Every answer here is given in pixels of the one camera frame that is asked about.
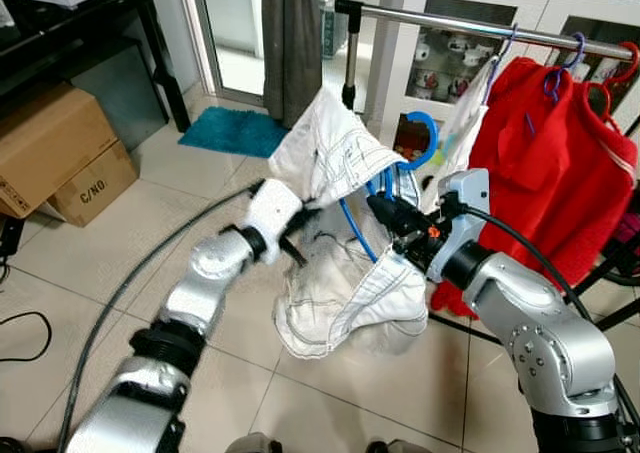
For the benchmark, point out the white garment grey stitching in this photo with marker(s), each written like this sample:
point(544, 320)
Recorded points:
point(330, 153)

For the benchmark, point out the grey robot right leg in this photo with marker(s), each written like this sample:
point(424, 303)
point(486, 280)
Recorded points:
point(398, 447)

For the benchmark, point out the aluminium sliding glass door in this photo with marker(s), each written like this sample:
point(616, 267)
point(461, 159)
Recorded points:
point(235, 23)

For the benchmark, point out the black desk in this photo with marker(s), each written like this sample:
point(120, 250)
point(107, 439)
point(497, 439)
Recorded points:
point(165, 58)

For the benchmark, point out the grey curtain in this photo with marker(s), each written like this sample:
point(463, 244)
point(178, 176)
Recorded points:
point(290, 43)

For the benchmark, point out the purple plastic hanger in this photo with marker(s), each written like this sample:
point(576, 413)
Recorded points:
point(503, 63)
point(581, 48)

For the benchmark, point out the white monster print T-shirt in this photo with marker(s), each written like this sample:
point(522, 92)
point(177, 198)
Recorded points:
point(462, 123)

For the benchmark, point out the plain red shirt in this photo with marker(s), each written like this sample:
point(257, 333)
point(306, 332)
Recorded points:
point(530, 173)

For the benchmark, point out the black power strip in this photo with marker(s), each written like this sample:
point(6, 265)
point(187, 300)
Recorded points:
point(8, 238)

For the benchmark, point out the red shirt white trim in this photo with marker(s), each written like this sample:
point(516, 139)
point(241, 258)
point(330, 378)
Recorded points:
point(625, 188)

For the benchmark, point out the teal floor mat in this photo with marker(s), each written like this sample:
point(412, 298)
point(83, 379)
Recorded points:
point(230, 131)

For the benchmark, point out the grey panel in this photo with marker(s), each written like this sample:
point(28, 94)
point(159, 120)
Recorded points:
point(125, 98)

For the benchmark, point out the chrome clothes rack black legs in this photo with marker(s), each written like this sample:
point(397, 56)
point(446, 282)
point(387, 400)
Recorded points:
point(430, 20)

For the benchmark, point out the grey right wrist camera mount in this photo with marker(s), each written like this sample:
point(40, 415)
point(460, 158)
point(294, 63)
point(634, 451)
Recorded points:
point(468, 198)

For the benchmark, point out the cardboard box printed C/NO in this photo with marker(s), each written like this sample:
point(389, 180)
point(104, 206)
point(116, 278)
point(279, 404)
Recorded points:
point(95, 188)

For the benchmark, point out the blue plastic hanger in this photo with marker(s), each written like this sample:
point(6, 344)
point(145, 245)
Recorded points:
point(434, 135)

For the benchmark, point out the large plain cardboard box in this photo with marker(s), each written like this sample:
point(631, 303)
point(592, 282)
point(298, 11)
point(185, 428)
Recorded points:
point(50, 143)

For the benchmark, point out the red plastic hanger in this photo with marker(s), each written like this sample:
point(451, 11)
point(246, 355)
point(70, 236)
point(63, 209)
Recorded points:
point(634, 63)

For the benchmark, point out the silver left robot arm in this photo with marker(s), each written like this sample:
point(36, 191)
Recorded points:
point(200, 273)

